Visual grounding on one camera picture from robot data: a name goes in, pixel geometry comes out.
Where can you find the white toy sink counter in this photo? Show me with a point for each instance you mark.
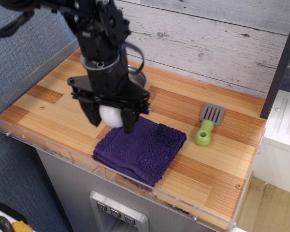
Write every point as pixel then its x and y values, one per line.
pixel 272 162

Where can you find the silver dispenser button panel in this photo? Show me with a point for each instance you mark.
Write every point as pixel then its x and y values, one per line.
pixel 113 216

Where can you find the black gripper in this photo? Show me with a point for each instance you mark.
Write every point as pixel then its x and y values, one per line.
pixel 110 86

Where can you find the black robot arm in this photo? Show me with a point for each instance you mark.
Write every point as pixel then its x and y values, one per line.
pixel 101 31

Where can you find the grey toy fridge cabinet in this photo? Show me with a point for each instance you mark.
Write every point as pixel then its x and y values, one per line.
pixel 73 186

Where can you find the black and yellow object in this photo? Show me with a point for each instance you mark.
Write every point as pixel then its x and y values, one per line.
pixel 13 221

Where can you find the black right shelf post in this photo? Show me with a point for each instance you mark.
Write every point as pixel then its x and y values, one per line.
pixel 277 80

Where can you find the purple folded towel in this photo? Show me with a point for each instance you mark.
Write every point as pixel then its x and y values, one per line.
pixel 145 154

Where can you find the green handled grey spatula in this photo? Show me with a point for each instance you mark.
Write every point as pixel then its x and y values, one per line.
pixel 211 116

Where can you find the small steel pot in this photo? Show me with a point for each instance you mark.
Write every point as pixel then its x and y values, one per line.
pixel 139 79

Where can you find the white egg-shaped cup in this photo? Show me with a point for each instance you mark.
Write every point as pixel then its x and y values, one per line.
pixel 111 116

